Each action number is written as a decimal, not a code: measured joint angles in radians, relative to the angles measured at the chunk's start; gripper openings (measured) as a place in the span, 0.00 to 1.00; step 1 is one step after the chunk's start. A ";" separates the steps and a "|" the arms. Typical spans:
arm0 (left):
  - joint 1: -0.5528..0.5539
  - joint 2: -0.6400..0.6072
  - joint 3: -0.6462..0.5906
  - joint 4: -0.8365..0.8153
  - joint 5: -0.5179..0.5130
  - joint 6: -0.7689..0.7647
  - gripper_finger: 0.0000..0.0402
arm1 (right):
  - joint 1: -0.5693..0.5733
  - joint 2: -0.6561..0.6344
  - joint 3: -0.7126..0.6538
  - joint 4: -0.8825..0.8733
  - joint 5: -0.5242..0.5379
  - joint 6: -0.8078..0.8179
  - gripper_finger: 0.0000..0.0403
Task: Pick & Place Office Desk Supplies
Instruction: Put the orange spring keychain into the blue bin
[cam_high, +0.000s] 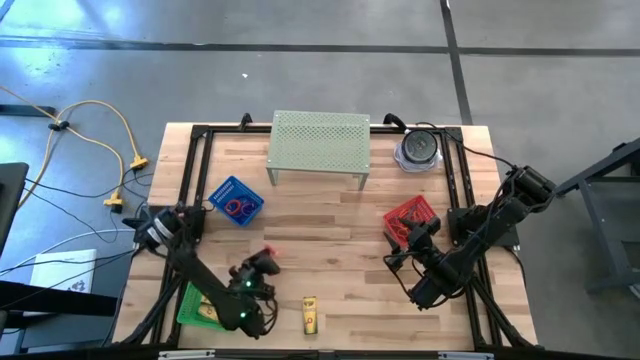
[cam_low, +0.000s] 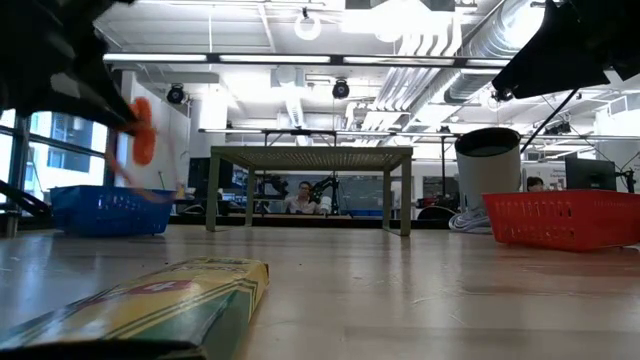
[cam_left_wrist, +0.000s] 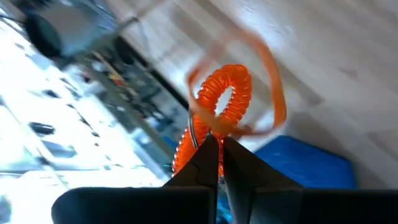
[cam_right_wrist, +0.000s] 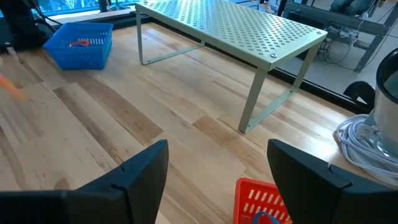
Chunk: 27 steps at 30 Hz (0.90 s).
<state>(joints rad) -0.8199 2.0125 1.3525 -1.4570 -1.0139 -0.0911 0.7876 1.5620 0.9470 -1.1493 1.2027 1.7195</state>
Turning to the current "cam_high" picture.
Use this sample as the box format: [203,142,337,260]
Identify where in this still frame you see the white paper sheet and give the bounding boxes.
[29,248,98,294]

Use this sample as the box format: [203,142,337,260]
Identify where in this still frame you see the black desk panel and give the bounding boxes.
[0,161,30,257]

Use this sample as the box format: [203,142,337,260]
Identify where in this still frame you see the silver metal bracket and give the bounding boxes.
[438,350,495,360]
[158,349,217,360]

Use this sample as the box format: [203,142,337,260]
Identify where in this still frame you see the black flat bar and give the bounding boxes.
[0,104,57,118]

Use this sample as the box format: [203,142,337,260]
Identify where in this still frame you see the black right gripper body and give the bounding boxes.
[407,232,449,281]

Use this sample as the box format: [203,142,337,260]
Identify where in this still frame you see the yellow green crayon box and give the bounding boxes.
[198,298,220,324]
[301,295,320,336]

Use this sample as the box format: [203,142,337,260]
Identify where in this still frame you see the red plastic basket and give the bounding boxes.
[382,194,442,249]

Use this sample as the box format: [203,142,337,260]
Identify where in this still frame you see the thin black floor cable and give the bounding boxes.
[0,247,139,279]

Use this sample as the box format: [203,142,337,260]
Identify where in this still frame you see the yellow power cable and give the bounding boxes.
[0,84,126,214]
[49,99,150,171]

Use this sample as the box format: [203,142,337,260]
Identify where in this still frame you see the blue plastic basket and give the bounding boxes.
[208,174,266,228]

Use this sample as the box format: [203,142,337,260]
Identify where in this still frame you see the pale green perforated shelf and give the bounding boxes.
[265,109,373,192]

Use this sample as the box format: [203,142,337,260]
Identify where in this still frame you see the green plastic basket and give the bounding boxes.
[175,281,236,332]

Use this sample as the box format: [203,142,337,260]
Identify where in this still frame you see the black desk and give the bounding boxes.
[0,279,119,317]

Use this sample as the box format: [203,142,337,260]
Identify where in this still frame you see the black aluminium table frame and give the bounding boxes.
[112,113,540,351]

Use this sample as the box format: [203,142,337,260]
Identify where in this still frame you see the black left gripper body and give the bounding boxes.
[227,272,276,306]

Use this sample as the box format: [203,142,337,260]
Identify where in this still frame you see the clear plastic bag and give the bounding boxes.
[393,138,445,174]

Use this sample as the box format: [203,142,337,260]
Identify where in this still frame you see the dark grey metal cart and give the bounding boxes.
[551,136,640,295]

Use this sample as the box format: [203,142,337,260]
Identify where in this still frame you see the white floor cable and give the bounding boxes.
[0,228,137,274]

